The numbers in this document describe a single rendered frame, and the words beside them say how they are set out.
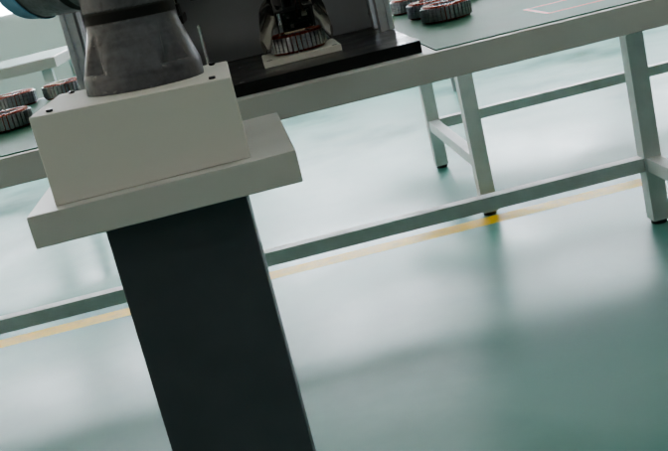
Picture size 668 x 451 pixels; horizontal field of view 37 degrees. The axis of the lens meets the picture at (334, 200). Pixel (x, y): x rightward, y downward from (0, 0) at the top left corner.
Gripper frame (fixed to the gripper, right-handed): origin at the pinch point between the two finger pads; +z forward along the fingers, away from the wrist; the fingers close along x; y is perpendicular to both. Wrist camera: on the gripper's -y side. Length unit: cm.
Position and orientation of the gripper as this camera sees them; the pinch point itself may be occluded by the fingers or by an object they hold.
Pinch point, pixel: (297, 42)
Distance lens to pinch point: 195.3
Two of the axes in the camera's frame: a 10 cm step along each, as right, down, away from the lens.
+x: 9.7, -2.4, 0.4
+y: 2.1, 7.3, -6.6
